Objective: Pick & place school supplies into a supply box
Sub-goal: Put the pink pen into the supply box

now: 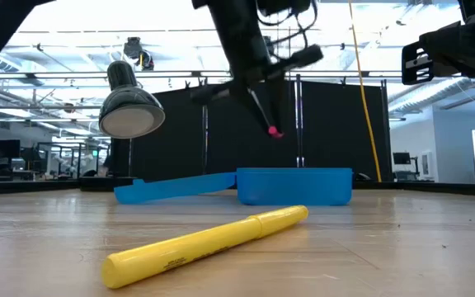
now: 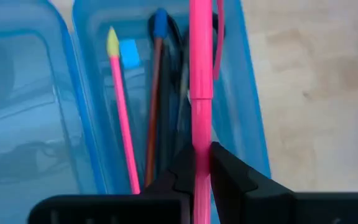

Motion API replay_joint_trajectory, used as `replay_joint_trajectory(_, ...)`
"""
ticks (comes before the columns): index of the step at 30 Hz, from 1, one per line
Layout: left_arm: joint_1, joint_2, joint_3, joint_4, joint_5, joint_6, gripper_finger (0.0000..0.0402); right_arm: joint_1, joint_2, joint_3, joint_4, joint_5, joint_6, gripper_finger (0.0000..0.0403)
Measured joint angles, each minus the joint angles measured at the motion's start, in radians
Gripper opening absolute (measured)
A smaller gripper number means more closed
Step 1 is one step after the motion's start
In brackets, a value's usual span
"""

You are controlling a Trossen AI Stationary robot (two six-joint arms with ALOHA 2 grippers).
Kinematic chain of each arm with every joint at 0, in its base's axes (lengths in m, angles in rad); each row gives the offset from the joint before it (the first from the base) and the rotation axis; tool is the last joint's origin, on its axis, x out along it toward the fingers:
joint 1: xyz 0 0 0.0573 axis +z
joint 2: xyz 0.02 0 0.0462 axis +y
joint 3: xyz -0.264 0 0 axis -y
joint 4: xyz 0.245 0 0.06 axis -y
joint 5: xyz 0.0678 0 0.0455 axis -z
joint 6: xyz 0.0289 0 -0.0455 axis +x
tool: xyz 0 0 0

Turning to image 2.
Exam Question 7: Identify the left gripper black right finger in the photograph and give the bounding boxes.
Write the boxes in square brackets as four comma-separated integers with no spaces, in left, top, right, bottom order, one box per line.
[209,141,358,224]

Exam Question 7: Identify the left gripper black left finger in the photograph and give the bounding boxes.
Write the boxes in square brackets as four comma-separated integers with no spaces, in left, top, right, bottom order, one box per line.
[28,144,196,224]

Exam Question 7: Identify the pink pencil yellow eraser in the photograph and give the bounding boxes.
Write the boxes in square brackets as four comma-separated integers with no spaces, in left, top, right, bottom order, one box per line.
[106,26,141,195]

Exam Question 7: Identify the black pen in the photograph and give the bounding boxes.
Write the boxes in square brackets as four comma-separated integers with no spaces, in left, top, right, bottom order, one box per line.
[157,46,183,178]

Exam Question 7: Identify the brown pencil blue eraser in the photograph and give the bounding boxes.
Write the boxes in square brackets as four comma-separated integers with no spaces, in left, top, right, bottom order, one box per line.
[144,8,169,187]

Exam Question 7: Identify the pink highlighter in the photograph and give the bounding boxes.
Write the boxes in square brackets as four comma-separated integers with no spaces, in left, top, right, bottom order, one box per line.
[188,0,225,224]

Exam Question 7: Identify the black-handled steel scissors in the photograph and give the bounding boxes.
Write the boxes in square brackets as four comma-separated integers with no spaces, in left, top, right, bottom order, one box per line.
[147,11,226,150]

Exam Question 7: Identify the translucent blue supply box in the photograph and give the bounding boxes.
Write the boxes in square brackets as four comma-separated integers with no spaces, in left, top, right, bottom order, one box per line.
[0,0,272,224]

